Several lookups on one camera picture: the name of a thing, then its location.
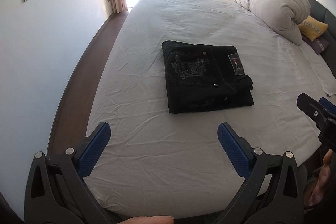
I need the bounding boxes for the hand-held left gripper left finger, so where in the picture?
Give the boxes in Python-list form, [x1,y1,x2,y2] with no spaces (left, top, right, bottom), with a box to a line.
[23,122,111,224]

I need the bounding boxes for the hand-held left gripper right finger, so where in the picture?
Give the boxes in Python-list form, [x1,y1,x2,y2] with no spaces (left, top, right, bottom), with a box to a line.
[217,122,308,224]

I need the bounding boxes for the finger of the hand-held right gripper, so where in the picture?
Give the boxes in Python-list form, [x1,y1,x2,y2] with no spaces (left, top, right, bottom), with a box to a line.
[319,97,336,117]
[297,93,333,124]

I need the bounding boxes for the black pants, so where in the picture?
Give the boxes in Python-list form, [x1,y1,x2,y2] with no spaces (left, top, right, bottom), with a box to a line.
[161,40,255,114]

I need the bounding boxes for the person's right hand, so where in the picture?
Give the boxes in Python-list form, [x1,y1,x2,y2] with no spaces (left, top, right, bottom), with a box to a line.
[309,148,336,211]

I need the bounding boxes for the person's left hand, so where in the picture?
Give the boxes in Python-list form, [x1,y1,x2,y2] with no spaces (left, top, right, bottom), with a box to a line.
[118,216,174,224]

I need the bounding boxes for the purple pillow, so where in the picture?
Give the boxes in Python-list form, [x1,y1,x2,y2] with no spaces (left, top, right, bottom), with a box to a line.
[302,35,330,55]

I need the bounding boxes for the round bed with white sheet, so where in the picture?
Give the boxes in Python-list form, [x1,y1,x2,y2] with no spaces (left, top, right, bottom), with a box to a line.
[84,0,336,219]

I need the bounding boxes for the yellow pillow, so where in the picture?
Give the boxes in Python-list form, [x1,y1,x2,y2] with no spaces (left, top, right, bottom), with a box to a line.
[297,16,329,42]

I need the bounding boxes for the dark grey headboard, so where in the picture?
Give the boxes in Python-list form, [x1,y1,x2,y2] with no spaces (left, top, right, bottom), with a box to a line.
[278,0,336,67]

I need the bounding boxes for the rolled beige duvet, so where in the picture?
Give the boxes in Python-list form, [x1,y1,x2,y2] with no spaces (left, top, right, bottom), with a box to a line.
[233,0,312,46]

